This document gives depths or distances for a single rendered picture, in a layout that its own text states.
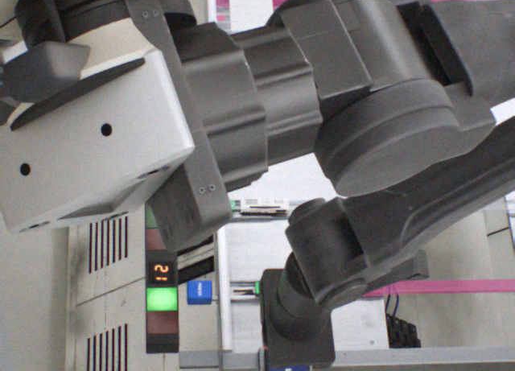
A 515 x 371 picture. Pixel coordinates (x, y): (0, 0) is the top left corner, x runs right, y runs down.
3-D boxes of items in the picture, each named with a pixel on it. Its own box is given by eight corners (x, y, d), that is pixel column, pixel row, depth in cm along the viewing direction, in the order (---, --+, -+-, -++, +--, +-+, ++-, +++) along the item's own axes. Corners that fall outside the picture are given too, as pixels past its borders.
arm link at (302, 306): (276, 249, 95) (302, 303, 93) (344, 224, 97) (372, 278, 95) (266, 280, 101) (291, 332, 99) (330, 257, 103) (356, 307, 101)
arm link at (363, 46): (250, 18, 54) (292, 107, 52) (419, -25, 57) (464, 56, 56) (220, 105, 62) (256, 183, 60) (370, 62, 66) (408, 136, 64)
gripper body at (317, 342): (322, 274, 109) (335, 243, 103) (332, 368, 104) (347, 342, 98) (260, 275, 109) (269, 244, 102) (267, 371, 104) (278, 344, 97)
